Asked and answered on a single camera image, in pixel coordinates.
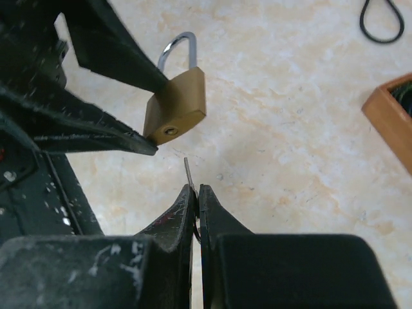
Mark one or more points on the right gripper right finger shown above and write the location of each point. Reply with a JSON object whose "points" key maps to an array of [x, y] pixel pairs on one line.
{"points": [[241, 269]]}

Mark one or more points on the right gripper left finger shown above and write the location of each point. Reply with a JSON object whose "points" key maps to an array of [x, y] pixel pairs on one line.
{"points": [[151, 269]]}

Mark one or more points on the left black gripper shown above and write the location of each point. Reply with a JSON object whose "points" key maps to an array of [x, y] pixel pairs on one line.
{"points": [[36, 108]]}

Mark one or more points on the silver key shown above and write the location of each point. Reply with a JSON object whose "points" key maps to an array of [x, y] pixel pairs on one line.
{"points": [[196, 206]]}

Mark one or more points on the brass padlock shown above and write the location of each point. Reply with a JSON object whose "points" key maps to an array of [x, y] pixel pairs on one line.
{"points": [[181, 104]]}

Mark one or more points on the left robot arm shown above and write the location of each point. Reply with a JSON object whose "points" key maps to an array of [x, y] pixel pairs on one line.
{"points": [[40, 194]]}

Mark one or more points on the wooden compartment tray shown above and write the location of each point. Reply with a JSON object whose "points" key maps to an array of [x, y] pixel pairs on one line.
{"points": [[390, 119]]}

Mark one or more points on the black cable lock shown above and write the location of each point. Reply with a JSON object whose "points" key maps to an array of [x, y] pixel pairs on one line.
{"points": [[378, 28]]}

